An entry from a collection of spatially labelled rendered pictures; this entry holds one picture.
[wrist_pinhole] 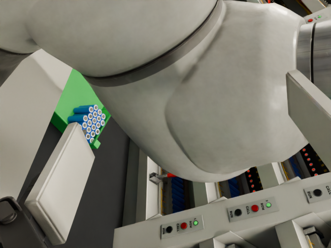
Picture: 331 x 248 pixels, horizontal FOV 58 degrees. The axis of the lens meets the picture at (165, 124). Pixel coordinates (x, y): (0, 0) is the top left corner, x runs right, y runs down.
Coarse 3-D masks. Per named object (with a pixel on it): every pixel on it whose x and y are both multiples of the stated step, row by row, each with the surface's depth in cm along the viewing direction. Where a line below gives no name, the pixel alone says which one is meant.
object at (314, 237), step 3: (312, 234) 70; (315, 234) 69; (309, 237) 70; (312, 237) 69; (315, 237) 69; (318, 237) 69; (309, 240) 68; (312, 240) 69; (315, 240) 69; (318, 240) 68; (309, 243) 67; (312, 243) 68; (315, 243) 68; (318, 243) 68; (321, 243) 69; (312, 246) 68; (315, 246) 68; (318, 246) 67; (321, 246) 67
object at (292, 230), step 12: (300, 216) 68; (312, 216) 68; (276, 228) 70; (288, 228) 69; (300, 228) 71; (312, 228) 70; (324, 228) 72; (288, 240) 67; (300, 240) 66; (324, 240) 76
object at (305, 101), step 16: (288, 80) 17; (304, 80) 16; (288, 96) 18; (304, 96) 15; (320, 96) 14; (288, 112) 18; (304, 112) 15; (320, 112) 13; (304, 128) 16; (320, 128) 14; (320, 144) 14
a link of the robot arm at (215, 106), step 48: (192, 48) 24; (240, 48) 24; (288, 48) 23; (144, 96) 25; (192, 96) 24; (240, 96) 23; (144, 144) 31; (192, 144) 28; (240, 144) 26; (288, 144) 25
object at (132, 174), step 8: (136, 152) 115; (128, 160) 114; (136, 160) 111; (128, 168) 111; (136, 168) 109; (128, 176) 108; (136, 176) 106; (128, 184) 105; (136, 184) 103; (128, 192) 103; (136, 192) 101; (128, 200) 100; (136, 200) 99; (128, 208) 98; (128, 216) 96; (128, 224) 94
